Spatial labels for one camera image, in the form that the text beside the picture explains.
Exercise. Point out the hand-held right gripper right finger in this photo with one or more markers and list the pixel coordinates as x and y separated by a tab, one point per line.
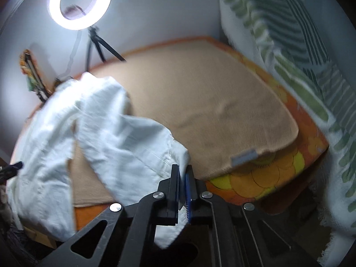
189	197

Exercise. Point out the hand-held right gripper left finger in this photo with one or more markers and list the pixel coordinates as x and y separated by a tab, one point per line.
173	192

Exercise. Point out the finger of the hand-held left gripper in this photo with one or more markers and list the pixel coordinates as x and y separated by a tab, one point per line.
11	170

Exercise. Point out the white shirt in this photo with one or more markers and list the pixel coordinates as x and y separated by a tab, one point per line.
111	133

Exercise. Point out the orange floral bedsheet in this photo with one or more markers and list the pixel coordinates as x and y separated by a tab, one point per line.
250	183

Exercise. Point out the large folded tripod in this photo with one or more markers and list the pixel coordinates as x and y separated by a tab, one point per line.
36	82

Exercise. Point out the beige blanket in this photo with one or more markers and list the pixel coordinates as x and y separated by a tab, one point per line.
208	103

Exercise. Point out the floral patterned cloth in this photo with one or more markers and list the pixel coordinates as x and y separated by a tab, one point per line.
23	62

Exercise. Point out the small black tripod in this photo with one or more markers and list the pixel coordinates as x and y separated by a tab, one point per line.
93	47

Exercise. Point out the white patterned pillow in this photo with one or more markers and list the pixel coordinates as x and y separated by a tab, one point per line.
292	47

